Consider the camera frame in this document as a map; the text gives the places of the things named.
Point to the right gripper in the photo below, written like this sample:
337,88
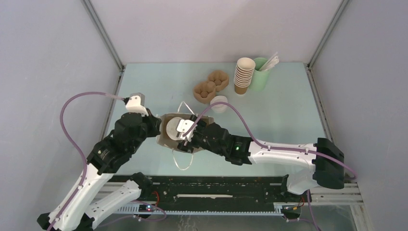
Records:
186,147

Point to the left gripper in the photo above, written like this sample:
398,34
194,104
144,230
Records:
155,122

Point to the white paper bag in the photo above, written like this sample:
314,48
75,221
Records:
185,112

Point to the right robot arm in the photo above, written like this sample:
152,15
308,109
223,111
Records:
321,162

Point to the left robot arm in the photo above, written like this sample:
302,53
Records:
81,212

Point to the green holder cup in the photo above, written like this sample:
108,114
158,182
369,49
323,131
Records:
259,78

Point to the stack of paper cups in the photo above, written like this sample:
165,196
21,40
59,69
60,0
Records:
243,75

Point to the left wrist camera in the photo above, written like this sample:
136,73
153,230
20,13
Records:
135,104

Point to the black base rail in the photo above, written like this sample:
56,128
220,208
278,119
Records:
259,196

